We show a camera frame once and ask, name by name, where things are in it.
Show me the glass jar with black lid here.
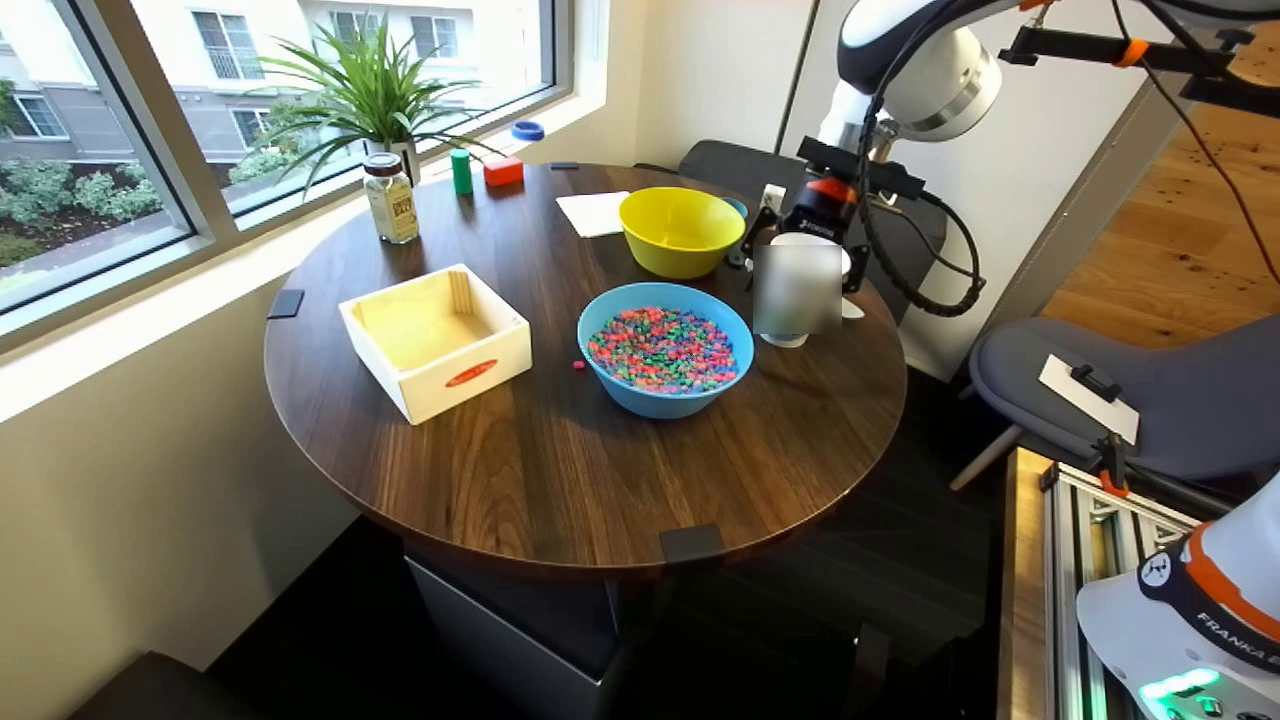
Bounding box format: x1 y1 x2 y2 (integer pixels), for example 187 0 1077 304
359 151 423 249

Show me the aluminium and wood robot stand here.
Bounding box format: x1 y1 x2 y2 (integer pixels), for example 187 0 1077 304
995 445 1204 720

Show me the white card with black clip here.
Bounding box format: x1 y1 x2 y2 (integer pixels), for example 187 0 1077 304
1037 351 1143 453

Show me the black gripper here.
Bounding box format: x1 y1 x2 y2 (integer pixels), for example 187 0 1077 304
741 172 895 296

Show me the colourful cereal in blue bowl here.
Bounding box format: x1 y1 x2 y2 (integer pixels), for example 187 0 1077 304
584 304 741 395

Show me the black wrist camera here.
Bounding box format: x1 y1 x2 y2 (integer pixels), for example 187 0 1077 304
790 130 926 192

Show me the window frame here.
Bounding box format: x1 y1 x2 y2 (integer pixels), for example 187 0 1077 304
0 0 578 351

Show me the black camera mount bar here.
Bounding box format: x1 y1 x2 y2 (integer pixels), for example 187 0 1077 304
995 18 1280 115

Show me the green block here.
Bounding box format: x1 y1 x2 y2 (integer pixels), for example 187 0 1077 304
449 143 478 204

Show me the green potted plant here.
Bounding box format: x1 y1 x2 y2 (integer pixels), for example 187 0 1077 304
233 10 513 192

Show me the white wooden box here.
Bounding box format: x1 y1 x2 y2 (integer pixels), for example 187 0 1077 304
337 259 534 426

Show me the red block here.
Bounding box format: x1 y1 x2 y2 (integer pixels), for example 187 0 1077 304
478 156 526 201

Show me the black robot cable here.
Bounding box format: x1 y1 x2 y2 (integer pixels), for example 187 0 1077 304
853 0 1280 323

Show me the dark grey ottoman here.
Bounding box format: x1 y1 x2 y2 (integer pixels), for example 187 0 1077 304
71 652 256 720

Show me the yellow plastic bowl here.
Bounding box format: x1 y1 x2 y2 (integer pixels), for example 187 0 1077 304
615 182 751 282

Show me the blue plastic bowl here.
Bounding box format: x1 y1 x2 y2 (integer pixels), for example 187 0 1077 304
573 277 758 425

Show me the white paper napkin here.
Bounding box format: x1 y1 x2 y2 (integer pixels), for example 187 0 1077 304
552 186 632 245

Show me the grey table pedestal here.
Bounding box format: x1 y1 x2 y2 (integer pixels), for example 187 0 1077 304
394 531 632 720

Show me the white patterned paper coffee cup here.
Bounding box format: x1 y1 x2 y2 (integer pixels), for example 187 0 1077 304
751 227 854 351

